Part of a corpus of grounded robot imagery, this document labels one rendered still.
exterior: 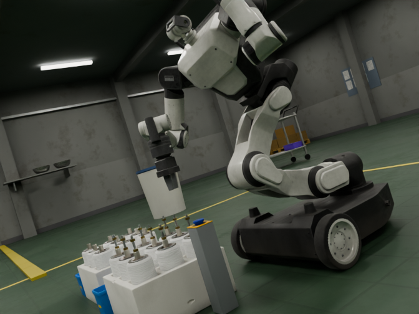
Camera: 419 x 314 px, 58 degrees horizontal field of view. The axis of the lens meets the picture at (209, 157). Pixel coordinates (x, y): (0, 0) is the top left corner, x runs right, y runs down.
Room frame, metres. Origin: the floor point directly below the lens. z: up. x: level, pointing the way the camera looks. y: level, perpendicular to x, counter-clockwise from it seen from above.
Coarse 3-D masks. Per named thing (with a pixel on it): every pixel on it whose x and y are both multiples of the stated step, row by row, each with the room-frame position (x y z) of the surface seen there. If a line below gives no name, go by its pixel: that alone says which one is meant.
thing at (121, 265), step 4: (124, 260) 1.44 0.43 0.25; (128, 260) 1.43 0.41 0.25; (120, 264) 1.44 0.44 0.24; (124, 264) 1.43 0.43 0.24; (120, 268) 1.44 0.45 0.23; (124, 268) 1.43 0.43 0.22; (120, 272) 1.45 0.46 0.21; (124, 272) 1.43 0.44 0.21; (124, 276) 1.44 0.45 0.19; (128, 276) 1.43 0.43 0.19; (124, 280) 1.44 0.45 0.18
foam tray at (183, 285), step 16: (224, 256) 1.47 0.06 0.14; (160, 272) 1.38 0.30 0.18; (176, 272) 1.36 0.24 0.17; (192, 272) 1.39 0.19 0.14; (112, 288) 1.50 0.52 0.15; (128, 288) 1.30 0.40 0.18; (144, 288) 1.29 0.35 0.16; (160, 288) 1.32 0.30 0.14; (176, 288) 1.35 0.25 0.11; (192, 288) 1.38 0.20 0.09; (112, 304) 1.57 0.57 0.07; (128, 304) 1.35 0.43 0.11; (144, 304) 1.29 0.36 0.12; (160, 304) 1.31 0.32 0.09; (176, 304) 1.34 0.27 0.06; (192, 304) 1.37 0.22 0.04; (208, 304) 1.41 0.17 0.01
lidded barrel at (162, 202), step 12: (156, 168) 4.64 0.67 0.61; (144, 180) 4.70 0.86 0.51; (156, 180) 4.65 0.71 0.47; (144, 192) 4.79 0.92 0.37; (156, 192) 4.66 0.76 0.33; (168, 192) 4.68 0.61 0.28; (180, 192) 4.82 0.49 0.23; (156, 204) 4.69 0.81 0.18; (168, 204) 4.67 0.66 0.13; (180, 204) 4.76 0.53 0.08; (156, 216) 4.74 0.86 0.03
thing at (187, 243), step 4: (184, 240) 1.47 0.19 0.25; (188, 240) 1.46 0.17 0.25; (184, 244) 1.48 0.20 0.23; (188, 244) 1.46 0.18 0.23; (184, 248) 1.48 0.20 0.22; (188, 248) 1.46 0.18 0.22; (192, 248) 1.45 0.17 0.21; (188, 252) 1.46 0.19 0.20; (192, 252) 1.46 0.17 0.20; (188, 256) 1.47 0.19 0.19; (192, 256) 1.46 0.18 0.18
